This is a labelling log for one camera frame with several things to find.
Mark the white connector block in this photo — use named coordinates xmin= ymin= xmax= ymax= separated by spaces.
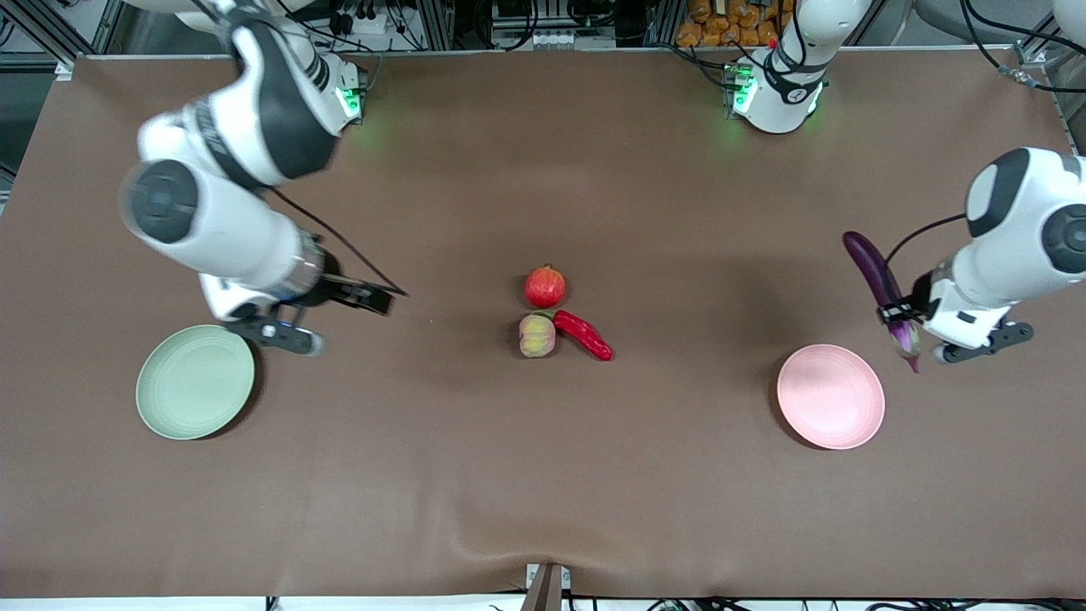
xmin=492 ymin=0 xmax=620 ymax=50

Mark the grey metal clamp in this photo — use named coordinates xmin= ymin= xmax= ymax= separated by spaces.
xmin=522 ymin=563 xmax=572 ymax=611

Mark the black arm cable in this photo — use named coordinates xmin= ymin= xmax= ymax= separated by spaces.
xmin=885 ymin=0 xmax=1086 ymax=264
xmin=191 ymin=0 xmax=409 ymax=298

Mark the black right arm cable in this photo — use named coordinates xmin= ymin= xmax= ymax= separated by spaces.
xmin=191 ymin=0 xmax=409 ymax=298

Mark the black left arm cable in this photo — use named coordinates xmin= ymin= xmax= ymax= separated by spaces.
xmin=885 ymin=0 xmax=1086 ymax=264

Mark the red toy apple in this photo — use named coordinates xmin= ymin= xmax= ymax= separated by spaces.
xmin=523 ymin=264 xmax=567 ymax=310

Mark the orange items heap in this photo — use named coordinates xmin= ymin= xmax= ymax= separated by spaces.
xmin=676 ymin=0 xmax=794 ymax=48

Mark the white power strip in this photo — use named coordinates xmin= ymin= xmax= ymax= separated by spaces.
xmin=329 ymin=0 xmax=400 ymax=39

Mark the diagonal aluminium frame bar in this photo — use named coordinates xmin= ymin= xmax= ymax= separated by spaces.
xmin=0 ymin=0 xmax=77 ymax=64

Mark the pink round plate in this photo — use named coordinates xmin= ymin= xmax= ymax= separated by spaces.
xmin=777 ymin=344 xmax=886 ymax=451

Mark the green round plate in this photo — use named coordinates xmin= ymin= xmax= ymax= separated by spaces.
xmin=136 ymin=325 xmax=256 ymax=441

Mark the yellow pink toy peach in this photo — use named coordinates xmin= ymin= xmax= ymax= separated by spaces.
xmin=518 ymin=312 xmax=557 ymax=359

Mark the purple toy eggplant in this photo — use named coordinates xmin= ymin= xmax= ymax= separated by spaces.
xmin=842 ymin=231 xmax=923 ymax=374

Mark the brown table cover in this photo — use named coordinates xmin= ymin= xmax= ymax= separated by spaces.
xmin=0 ymin=47 xmax=1086 ymax=600

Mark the red toy chili pepper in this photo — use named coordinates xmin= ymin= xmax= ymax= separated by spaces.
xmin=533 ymin=309 xmax=613 ymax=362

